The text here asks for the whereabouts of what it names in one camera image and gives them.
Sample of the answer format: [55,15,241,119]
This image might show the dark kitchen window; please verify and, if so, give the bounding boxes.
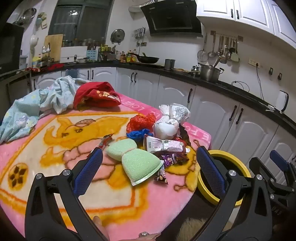
[48,0,115,42]

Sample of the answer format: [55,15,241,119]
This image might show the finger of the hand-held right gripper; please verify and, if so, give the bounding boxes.
[249,157,281,186]
[270,150,296,171]

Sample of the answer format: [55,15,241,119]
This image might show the white cabinets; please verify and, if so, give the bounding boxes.
[30,67,296,186]
[196,0,296,50]

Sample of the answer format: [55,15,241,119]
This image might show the red embroidered cloth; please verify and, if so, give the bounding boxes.
[73,82,122,109]

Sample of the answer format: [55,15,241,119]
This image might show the grey power cable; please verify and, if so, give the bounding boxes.
[255,67,264,100]

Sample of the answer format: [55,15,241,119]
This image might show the red plastic bag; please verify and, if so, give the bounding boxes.
[126,113,157,133]

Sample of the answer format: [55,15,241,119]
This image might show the white lower cabinets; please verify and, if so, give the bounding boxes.
[30,67,296,186]

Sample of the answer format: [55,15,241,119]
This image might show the black range hood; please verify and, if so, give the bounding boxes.
[140,0,203,37]

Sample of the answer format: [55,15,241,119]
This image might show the white printed plastic bag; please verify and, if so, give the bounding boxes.
[159,103,191,123]

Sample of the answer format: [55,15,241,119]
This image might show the wall knife rack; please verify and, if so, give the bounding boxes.
[134,27,147,39]

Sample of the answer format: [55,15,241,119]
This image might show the tan furry thing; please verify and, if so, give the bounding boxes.
[178,218,229,241]

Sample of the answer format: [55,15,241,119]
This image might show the brown chocolate bar wrapper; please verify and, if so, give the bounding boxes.
[154,166,169,185]

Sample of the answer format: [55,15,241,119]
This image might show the row of hanging utensils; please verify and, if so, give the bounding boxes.
[197,31,241,64]

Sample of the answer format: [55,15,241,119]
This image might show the row of condiment bottles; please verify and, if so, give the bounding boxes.
[115,49,137,63]

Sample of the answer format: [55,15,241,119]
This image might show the black wok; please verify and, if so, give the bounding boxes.
[128,52,160,64]

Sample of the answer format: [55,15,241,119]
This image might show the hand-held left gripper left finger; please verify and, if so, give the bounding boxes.
[24,148,109,241]

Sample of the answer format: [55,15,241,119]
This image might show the white upper cabinets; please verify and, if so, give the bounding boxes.
[196,0,296,50]

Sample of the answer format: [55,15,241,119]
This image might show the white pink printed packet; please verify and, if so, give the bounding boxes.
[143,134,190,154]

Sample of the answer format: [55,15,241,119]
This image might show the group of glass jars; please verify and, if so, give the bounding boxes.
[98,45,116,61]

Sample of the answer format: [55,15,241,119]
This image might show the white jug with black handle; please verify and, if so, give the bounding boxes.
[276,90,289,114]

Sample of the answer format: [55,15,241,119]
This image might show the steel pot lid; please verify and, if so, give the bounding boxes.
[110,29,125,44]

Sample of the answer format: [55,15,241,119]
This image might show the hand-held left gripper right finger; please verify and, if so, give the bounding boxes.
[196,146,274,241]

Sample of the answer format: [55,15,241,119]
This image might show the steel cooking pot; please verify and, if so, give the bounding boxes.
[198,62,225,81]

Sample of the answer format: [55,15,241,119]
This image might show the small red wrapper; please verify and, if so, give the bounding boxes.
[98,134,114,149]

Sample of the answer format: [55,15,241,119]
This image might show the black kitchen countertop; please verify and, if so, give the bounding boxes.
[0,61,296,137]

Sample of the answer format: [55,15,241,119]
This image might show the dark brown wrapper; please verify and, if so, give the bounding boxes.
[179,125,192,147]

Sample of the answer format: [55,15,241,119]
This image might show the steel bowl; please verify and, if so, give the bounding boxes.
[21,8,37,24]

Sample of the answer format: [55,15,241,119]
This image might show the light blue printed cloth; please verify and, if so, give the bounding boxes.
[0,76,90,144]

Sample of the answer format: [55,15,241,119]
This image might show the blue plastic bag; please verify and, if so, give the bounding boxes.
[126,128,154,141]

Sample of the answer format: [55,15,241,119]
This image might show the white round plastic bag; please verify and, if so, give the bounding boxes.
[154,115,179,141]

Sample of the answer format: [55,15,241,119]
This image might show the pink elephant print blanket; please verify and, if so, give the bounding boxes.
[0,93,212,241]

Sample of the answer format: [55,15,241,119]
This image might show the green mesh sponge cloth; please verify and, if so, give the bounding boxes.
[106,138,164,186]

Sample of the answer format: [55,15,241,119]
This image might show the yellow rimmed bin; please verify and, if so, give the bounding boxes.
[197,149,252,207]

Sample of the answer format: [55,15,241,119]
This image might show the purple candy wrapper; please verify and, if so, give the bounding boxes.
[161,152,188,167]

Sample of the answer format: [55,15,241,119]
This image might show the black cable loop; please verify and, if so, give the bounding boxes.
[231,81,250,92]

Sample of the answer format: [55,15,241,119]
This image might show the wooden cutting board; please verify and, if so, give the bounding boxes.
[44,34,63,62]

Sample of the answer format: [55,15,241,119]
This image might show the white dish box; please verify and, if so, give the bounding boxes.
[60,46,88,63]

